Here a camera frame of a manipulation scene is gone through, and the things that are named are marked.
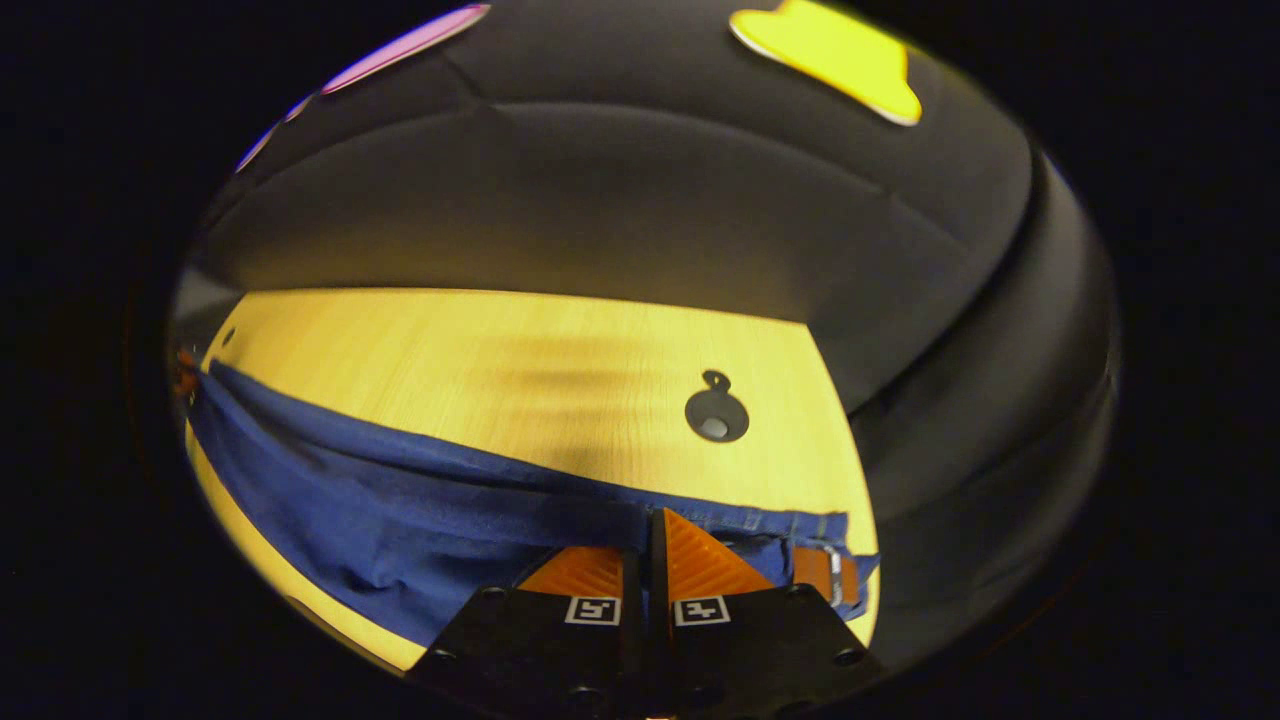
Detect blue jeans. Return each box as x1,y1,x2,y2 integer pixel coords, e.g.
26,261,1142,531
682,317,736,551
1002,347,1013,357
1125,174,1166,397
187,360,882,649

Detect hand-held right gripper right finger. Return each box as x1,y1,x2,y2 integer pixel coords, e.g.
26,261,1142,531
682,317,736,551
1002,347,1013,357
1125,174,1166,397
649,507,887,719

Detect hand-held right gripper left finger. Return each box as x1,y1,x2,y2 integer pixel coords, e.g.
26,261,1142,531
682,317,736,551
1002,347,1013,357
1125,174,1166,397
405,545,649,720

